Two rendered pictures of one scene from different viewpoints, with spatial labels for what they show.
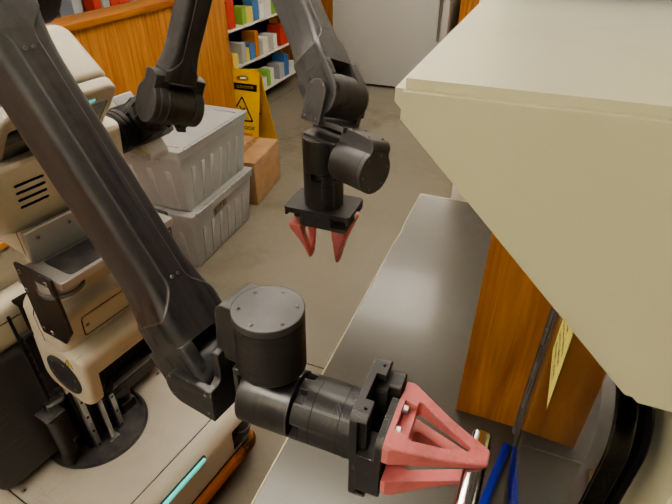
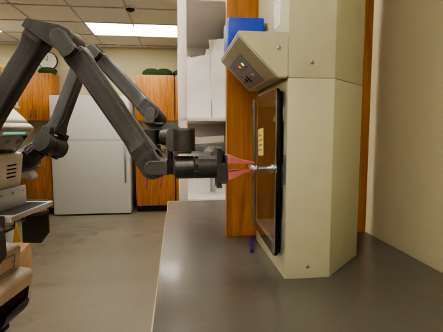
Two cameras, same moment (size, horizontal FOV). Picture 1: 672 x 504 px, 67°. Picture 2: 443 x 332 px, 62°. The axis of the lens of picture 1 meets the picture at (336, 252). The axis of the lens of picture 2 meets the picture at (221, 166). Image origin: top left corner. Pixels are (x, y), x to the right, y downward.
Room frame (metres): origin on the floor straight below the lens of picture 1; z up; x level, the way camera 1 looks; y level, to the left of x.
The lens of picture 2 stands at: (-0.57, 0.41, 1.29)
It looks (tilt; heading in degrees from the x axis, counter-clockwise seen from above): 6 degrees down; 332
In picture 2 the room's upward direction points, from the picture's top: straight up
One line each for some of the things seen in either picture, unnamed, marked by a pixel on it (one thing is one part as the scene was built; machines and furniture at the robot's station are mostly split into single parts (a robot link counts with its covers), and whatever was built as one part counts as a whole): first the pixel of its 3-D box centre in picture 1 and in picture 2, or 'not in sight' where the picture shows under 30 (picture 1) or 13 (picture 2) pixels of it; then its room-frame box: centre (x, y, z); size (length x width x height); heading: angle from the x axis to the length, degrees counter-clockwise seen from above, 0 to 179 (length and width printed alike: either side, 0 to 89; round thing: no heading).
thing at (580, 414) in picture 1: (542, 436); (264, 167); (0.26, -0.17, 1.19); 0.30 x 0.01 x 0.40; 156
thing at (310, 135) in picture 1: (326, 152); (153, 137); (0.65, 0.01, 1.27); 0.07 x 0.06 x 0.07; 44
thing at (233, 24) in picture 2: not in sight; (242, 38); (0.36, -0.16, 1.56); 0.10 x 0.10 x 0.09; 68
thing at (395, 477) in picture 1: (426, 443); (236, 165); (0.24, -0.07, 1.20); 0.09 x 0.07 x 0.07; 68
